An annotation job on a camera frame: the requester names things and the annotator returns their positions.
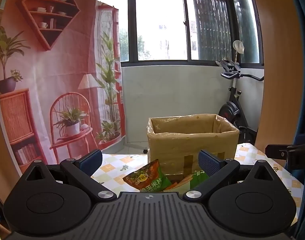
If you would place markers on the biscuit snack packet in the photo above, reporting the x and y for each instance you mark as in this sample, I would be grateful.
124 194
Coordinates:
180 183

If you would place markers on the black framed window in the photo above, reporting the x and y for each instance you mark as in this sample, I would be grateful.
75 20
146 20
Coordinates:
131 30

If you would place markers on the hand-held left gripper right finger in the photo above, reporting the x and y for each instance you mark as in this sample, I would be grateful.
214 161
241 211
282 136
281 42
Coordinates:
208 163

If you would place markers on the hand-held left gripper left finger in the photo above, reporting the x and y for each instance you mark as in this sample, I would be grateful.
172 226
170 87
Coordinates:
91 163

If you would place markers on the white round lamp on stalk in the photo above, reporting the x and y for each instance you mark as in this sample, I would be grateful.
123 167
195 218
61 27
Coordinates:
238 46

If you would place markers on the printed room backdrop cloth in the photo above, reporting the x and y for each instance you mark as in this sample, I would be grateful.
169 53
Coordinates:
55 67

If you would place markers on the checked floral tablecloth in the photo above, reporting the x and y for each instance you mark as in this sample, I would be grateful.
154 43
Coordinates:
117 165

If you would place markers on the orange and green snack bag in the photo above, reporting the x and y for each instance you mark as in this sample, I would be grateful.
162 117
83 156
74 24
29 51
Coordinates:
145 177

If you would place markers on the black exercise bike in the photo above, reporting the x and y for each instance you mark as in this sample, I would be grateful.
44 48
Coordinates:
230 110

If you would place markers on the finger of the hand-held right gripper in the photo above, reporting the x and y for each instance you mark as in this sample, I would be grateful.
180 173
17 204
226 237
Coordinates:
276 151

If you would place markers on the brown cardboard box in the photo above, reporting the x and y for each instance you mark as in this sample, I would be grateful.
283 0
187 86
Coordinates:
167 147

